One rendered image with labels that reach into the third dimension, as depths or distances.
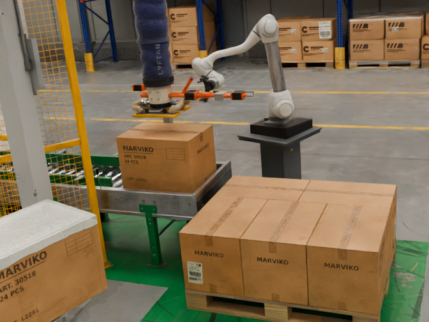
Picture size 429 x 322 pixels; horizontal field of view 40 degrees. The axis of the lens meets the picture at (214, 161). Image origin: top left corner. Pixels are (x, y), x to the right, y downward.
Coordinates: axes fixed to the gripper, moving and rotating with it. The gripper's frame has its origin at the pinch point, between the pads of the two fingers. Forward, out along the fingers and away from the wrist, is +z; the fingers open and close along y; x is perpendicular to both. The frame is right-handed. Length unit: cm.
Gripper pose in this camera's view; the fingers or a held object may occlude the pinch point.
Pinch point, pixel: (200, 91)
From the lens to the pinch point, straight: 438.5
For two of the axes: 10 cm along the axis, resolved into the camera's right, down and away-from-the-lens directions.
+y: 1.0, 9.4, 3.2
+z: -3.6, 3.3, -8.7
